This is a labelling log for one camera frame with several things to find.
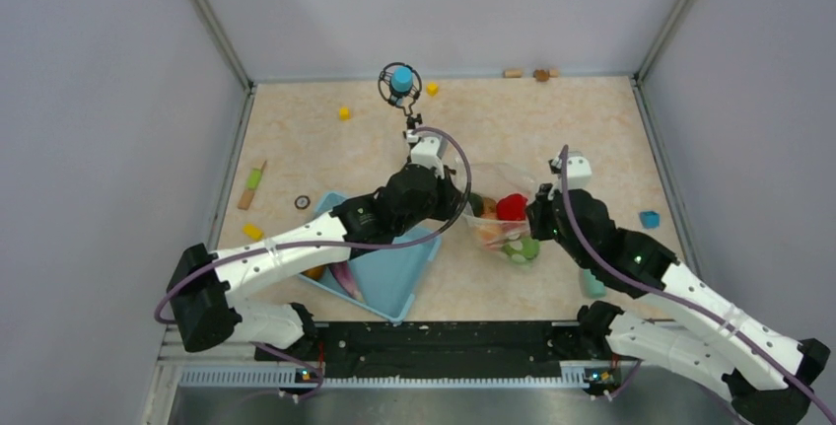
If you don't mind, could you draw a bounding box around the orange toy peach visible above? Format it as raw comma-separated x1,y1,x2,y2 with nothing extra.
473,213,518,247

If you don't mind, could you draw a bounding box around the blue microphone on tripod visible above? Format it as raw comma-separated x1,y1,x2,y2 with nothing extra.
377,62,423,131

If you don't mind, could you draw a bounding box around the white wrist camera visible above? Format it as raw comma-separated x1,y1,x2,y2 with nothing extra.
404,129,448,179
549,151,592,191

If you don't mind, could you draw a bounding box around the green and wood toy block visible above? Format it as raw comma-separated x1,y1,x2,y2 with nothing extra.
237,159,267,210

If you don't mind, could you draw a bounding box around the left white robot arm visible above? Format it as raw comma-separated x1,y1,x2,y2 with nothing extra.
161,164,472,360

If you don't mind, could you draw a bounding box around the dark green toy avocado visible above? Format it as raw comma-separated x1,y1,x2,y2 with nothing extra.
468,192,485,217

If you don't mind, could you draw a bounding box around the yellow orange toy fruit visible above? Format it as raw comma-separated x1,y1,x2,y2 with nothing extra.
303,265,327,281

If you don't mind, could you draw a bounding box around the blue toy block right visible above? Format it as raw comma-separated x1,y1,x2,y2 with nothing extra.
639,210,661,230

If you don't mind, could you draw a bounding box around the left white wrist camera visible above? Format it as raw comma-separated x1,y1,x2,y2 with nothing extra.
404,129,448,179

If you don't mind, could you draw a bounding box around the brown wooden piece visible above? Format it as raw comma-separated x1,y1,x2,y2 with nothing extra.
532,69,551,83

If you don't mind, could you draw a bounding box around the clear polka dot zip bag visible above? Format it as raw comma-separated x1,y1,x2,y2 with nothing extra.
462,163,540,269

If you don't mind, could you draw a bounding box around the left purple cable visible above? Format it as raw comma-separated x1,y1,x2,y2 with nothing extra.
153,125,473,326

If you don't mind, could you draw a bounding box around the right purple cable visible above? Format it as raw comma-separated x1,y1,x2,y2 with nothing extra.
558,144,836,425

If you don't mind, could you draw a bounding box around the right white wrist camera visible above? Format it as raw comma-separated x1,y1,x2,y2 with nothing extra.
549,151,592,191

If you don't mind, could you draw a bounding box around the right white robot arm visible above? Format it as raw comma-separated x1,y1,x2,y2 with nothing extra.
526,183,835,424

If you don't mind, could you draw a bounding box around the purple toy eggplant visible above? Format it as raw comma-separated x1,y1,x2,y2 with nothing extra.
329,262,365,303

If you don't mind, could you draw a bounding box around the wooden cork piece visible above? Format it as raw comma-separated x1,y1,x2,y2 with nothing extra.
503,68,524,79

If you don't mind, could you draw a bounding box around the yellow block front left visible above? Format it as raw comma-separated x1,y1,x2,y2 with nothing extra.
242,223,264,241

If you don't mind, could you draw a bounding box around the purple cable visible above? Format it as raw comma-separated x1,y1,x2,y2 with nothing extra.
558,144,836,425
153,125,473,326

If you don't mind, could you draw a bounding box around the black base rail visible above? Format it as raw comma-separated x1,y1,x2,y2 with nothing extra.
287,320,618,380

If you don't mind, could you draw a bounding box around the red toy bell pepper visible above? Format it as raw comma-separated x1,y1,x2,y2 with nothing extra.
496,193,528,222

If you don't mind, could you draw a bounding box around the teal plastic bottle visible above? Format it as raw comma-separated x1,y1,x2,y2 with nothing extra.
579,269,607,300

